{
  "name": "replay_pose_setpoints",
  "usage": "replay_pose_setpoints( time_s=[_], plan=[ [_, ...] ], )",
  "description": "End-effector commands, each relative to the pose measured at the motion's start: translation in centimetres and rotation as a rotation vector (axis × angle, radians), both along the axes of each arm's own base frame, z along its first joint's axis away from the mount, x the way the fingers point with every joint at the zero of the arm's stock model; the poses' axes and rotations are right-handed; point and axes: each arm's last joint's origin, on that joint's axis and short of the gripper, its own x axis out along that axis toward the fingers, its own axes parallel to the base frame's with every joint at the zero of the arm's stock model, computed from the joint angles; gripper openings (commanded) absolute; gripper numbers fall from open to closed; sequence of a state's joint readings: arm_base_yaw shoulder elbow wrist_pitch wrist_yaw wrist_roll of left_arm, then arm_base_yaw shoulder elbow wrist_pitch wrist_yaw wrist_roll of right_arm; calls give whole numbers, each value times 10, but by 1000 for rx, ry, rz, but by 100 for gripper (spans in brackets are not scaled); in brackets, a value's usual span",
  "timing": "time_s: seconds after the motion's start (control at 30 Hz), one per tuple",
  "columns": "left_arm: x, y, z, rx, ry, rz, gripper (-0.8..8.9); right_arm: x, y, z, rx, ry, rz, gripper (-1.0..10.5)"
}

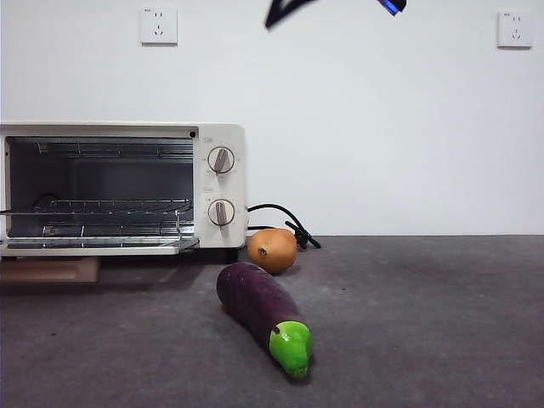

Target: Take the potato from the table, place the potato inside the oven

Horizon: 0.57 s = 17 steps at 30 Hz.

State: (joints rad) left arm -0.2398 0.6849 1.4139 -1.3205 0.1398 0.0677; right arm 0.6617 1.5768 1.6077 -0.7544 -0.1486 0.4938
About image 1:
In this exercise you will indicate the white glass oven door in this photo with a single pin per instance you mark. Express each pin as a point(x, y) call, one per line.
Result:
point(85, 248)

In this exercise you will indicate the brown potato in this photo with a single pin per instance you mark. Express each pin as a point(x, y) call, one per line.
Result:
point(274, 251)

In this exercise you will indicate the purple eggplant green stem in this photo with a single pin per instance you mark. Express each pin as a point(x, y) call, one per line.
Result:
point(259, 302)

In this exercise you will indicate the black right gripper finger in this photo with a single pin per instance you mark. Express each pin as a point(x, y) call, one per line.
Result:
point(285, 10)
point(393, 6)

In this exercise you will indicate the white oven knob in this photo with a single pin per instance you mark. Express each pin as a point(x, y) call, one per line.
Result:
point(222, 160)
point(221, 212)

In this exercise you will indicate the white toaster oven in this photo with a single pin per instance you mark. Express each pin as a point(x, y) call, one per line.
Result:
point(221, 136)

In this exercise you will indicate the white wall socket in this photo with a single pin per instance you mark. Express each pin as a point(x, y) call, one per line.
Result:
point(159, 26)
point(515, 30)

